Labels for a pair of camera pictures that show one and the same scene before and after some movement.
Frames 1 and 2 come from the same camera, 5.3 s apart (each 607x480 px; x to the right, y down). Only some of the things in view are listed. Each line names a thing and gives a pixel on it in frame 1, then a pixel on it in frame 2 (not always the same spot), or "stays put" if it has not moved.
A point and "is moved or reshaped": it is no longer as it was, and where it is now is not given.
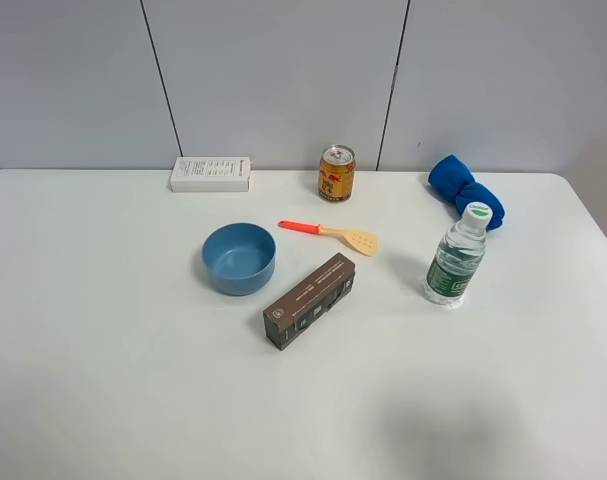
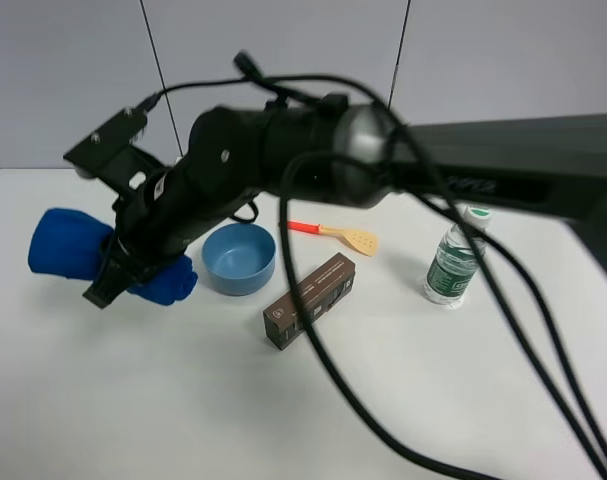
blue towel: x=453 y=180 is moved or reshaped
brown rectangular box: x=288 y=316 stays put
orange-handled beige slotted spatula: x=363 y=242 stays put
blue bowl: x=239 y=259 stays put
